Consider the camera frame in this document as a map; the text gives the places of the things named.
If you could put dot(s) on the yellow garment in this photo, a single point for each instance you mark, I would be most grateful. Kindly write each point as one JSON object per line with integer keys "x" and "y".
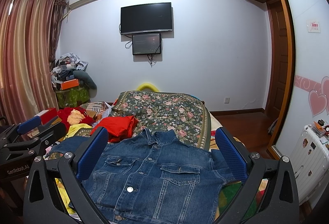
{"x": 80, "y": 130}

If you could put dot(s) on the blue denim jacket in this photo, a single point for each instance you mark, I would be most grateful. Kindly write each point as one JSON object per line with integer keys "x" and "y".
{"x": 155, "y": 178}

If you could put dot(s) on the wooden door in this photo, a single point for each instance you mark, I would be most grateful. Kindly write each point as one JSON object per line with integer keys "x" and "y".
{"x": 279, "y": 64}

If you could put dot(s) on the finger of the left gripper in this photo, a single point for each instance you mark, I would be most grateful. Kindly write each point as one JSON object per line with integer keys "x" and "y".
{"x": 29, "y": 125}

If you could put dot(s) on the small black wall monitor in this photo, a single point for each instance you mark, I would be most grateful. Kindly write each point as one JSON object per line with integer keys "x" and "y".
{"x": 146, "y": 44}

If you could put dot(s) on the wall power socket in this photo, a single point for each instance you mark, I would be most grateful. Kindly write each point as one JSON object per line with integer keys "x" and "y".
{"x": 226, "y": 100}

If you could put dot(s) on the green patterned bag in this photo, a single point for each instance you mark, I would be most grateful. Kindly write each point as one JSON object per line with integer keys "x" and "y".
{"x": 72, "y": 97}

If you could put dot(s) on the green floral bedspread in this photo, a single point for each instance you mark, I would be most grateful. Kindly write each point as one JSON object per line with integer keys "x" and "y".
{"x": 186, "y": 115}

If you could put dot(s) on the black wall television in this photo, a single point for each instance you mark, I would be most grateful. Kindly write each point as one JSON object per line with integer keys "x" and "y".
{"x": 148, "y": 17}

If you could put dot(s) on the yellow round cushion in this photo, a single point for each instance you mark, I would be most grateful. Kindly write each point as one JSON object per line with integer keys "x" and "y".
{"x": 147, "y": 86}

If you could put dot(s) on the red folded garment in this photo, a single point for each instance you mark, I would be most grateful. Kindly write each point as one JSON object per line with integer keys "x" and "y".
{"x": 118, "y": 128}

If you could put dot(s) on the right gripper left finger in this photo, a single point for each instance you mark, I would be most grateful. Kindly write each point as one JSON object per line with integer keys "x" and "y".
{"x": 42, "y": 201}

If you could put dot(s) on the clutter pile of clothes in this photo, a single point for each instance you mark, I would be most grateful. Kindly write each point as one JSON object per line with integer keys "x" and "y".
{"x": 65, "y": 66}

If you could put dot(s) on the white suitcase with stickers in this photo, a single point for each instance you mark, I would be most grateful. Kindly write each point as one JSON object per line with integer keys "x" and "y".
{"x": 310, "y": 162}

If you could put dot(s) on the orange box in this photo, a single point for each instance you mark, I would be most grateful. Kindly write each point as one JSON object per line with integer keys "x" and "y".
{"x": 69, "y": 84}

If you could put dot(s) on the red plush toy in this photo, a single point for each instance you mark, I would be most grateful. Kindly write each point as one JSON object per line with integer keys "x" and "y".
{"x": 70, "y": 116}

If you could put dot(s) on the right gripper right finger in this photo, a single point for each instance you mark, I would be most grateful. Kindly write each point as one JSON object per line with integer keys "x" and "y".
{"x": 268, "y": 192}

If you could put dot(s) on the grey pillow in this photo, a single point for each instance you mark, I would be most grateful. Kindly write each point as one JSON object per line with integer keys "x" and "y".
{"x": 84, "y": 76}

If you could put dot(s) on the pink striped curtain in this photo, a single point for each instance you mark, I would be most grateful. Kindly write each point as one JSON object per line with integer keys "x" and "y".
{"x": 29, "y": 35}

